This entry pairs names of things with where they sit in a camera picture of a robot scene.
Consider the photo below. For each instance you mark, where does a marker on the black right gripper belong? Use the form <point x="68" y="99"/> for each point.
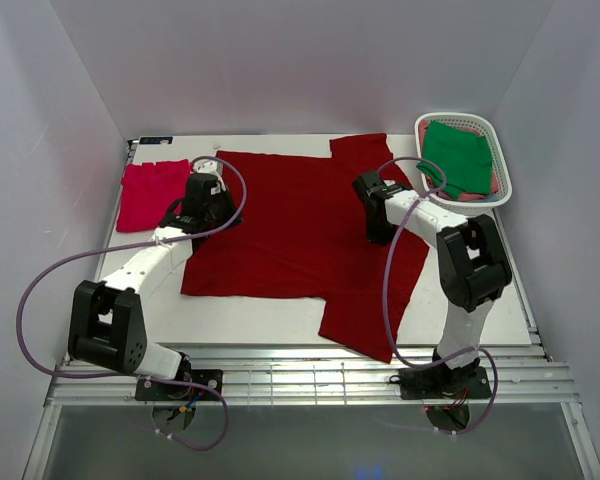
<point x="378" y="238"/>

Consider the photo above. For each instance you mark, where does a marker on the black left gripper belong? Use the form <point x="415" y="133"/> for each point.
<point x="233" y="216"/>

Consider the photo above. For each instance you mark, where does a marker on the dark red t shirt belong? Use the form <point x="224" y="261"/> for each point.
<point x="303" y="235"/>

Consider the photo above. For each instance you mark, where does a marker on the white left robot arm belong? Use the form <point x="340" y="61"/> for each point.
<point x="107" y="326"/>

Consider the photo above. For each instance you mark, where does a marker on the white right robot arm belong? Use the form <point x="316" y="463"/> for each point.
<point x="473" y="268"/>

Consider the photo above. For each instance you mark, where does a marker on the folded pink t shirt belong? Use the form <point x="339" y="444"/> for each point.
<point x="148" y="189"/>

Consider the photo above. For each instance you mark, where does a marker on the blue white label sticker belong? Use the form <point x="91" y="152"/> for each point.
<point x="155" y="140"/>

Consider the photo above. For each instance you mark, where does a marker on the green t shirt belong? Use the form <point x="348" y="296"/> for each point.
<point x="455" y="160"/>

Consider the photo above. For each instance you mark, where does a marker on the white plastic laundry basket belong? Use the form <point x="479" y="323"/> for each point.
<point x="462" y="163"/>

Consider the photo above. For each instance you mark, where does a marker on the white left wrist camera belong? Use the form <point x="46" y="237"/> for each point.
<point x="208" y="166"/>

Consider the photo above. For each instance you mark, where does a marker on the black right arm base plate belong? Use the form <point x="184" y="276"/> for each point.
<point x="469" y="382"/>

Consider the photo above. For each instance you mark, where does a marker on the aluminium frame rails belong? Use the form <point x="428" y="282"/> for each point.
<point x="320" y="376"/>

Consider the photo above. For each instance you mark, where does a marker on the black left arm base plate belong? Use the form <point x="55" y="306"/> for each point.
<point x="200" y="384"/>

